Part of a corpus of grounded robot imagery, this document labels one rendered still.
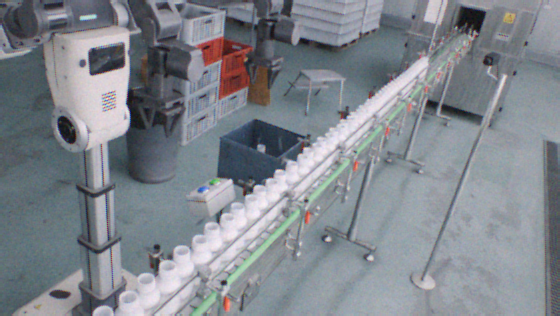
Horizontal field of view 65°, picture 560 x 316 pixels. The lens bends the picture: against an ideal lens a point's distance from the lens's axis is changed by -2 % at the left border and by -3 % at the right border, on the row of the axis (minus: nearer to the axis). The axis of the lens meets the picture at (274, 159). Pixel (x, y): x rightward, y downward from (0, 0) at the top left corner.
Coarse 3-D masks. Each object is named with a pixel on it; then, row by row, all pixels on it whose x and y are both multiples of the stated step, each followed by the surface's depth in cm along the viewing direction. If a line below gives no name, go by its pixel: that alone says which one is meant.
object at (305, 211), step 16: (432, 48) 401; (432, 64) 320; (368, 96) 259; (400, 96) 249; (416, 112) 293; (384, 128) 212; (400, 128) 256; (304, 144) 184; (336, 160) 180; (352, 160) 176; (288, 192) 141; (336, 192) 188; (288, 208) 144; (304, 208) 139; (288, 240) 152; (160, 256) 112; (208, 272) 105; (224, 288) 104; (224, 304) 106
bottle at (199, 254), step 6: (192, 240) 108; (198, 240) 109; (204, 240) 109; (192, 246) 108; (198, 246) 106; (204, 246) 107; (192, 252) 108; (198, 252) 107; (204, 252) 108; (210, 252) 110; (192, 258) 107; (198, 258) 107; (204, 258) 108; (210, 258) 109; (198, 264) 107; (210, 264) 111; (198, 282) 110; (198, 288) 111; (192, 294) 112
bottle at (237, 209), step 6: (234, 204) 123; (240, 204) 123; (234, 210) 121; (240, 210) 121; (234, 216) 122; (240, 216) 122; (240, 222) 122; (246, 222) 124; (240, 228) 122; (240, 240) 125; (240, 246) 126
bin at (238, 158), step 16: (240, 128) 221; (256, 128) 233; (272, 128) 228; (224, 144) 207; (240, 144) 203; (256, 144) 237; (272, 144) 232; (288, 144) 227; (224, 160) 211; (240, 160) 206; (256, 160) 201; (272, 160) 197; (288, 160) 199; (224, 176) 215; (240, 176) 210; (256, 176) 205; (272, 176) 200
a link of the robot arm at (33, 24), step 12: (24, 0) 103; (36, 0) 102; (48, 0) 104; (60, 0) 107; (24, 12) 105; (36, 12) 103; (24, 24) 107; (36, 24) 104; (48, 24) 106; (72, 24) 113
